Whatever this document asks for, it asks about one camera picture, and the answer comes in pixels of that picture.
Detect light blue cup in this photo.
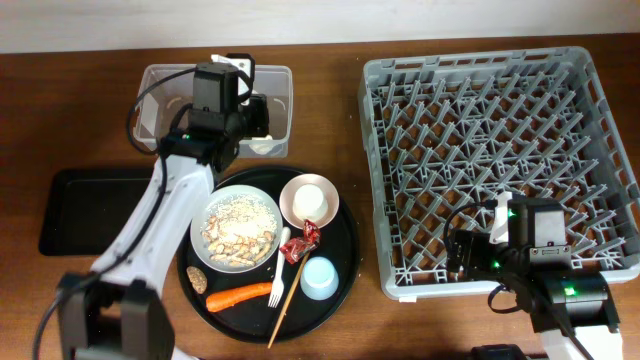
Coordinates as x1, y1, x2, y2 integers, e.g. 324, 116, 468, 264
300, 257, 339, 301

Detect rice and peanut leftovers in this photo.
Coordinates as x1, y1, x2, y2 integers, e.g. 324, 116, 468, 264
196, 195, 279, 268

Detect white plastic fork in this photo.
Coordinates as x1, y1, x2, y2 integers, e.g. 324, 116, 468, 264
268, 227, 291, 308

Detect red snack wrapper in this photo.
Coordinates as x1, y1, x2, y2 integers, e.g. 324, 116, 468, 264
279, 220, 321, 264

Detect grey plate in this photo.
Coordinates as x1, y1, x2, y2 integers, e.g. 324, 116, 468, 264
190, 185, 283, 274

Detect grey dishwasher rack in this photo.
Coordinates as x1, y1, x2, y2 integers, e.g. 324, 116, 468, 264
358, 47, 639, 301

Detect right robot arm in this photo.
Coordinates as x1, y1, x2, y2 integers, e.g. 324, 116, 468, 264
443, 192, 623, 359

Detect clear plastic waste bin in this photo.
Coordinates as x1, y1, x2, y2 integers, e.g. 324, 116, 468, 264
132, 65, 293, 158

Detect orange carrot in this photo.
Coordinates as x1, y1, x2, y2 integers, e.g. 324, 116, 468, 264
206, 282, 272, 313

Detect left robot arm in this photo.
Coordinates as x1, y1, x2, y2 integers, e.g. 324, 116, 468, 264
43, 53, 268, 359

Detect wooden chopstick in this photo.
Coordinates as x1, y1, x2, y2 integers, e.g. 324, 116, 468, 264
267, 253, 310, 349

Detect white tissue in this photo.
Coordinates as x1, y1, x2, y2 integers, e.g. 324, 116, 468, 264
249, 135, 273, 155

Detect white cup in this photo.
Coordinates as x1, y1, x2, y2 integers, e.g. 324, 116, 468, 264
293, 184, 328, 222

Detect black rectangular tray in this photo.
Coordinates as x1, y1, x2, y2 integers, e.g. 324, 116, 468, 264
38, 167, 152, 256

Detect brown cookie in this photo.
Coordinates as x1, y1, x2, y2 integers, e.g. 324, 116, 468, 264
186, 266, 208, 295

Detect pink bowl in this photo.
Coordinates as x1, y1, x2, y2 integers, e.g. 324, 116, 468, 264
279, 173, 340, 229

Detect round black serving tray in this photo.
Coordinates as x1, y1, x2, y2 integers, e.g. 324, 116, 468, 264
176, 165, 361, 345

